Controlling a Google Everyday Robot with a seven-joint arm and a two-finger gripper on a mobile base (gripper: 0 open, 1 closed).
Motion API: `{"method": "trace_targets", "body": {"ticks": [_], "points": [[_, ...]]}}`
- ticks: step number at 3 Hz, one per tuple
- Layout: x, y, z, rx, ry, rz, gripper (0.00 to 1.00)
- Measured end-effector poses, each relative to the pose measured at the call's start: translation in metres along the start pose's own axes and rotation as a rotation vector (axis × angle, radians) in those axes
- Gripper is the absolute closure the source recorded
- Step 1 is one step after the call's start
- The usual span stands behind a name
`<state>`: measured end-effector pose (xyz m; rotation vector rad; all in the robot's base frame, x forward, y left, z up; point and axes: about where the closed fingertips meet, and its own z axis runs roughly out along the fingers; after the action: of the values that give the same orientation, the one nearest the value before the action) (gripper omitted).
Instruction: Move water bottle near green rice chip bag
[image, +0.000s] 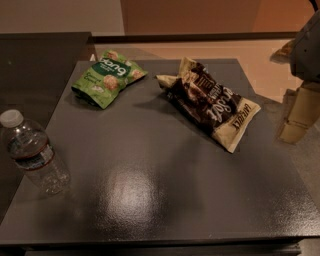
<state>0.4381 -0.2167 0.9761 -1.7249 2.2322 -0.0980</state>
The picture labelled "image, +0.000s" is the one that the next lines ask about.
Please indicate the green rice chip bag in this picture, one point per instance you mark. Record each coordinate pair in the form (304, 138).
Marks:
(103, 81)

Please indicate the brown and cream snack bag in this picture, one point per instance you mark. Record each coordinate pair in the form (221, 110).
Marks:
(218, 111)

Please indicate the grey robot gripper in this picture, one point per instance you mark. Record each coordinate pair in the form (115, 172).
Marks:
(307, 55)

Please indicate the clear plastic water bottle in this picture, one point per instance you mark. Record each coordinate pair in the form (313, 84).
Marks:
(29, 146)

